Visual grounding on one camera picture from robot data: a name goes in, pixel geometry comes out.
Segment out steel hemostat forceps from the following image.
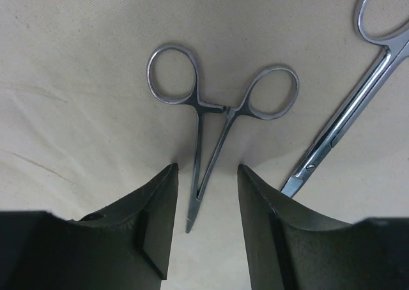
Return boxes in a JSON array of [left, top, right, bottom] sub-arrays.
[[146, 43, 300, 234]]

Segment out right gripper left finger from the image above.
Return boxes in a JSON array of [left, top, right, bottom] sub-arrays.
[[1, 164, 178, 289]]

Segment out beige cloth drape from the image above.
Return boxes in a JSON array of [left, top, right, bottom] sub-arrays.
[[0, 0, 409, 290]]

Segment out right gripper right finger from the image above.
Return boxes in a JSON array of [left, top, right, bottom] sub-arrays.
[[237, 165, 408, 289]]

